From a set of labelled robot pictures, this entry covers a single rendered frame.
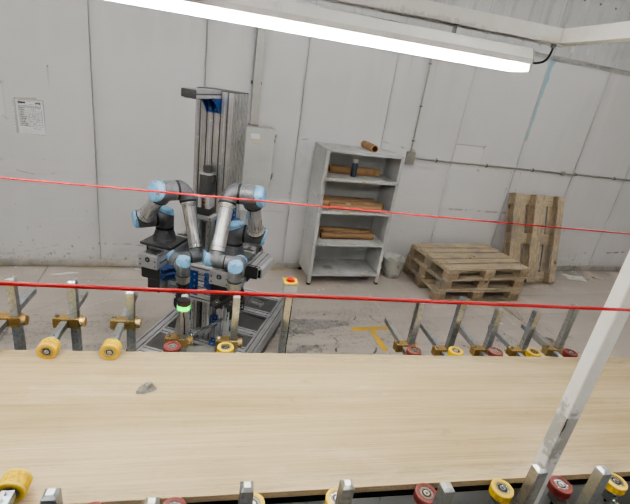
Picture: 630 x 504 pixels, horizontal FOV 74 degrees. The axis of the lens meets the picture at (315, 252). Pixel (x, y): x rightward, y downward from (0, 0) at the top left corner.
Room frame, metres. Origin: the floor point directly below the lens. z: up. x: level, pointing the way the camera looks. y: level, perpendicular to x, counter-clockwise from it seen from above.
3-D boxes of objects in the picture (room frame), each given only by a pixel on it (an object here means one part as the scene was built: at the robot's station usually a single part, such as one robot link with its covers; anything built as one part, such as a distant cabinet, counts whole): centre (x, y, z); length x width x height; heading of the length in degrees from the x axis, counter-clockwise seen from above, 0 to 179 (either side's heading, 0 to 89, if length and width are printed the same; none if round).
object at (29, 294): (1.65, 1.37, 0.95); 0.50 x 0.04 x 0.04; 13
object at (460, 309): (2.14, -0.86, 0.94); 0.04 x 0.04 x 0.48; 13
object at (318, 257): (4.72, -0.31, 0.78); 0.90 x 0.45 x 1.55; 110
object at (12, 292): (1.63, 1.33, 0.93); 0.04 x 0.04 x 0.48; 13
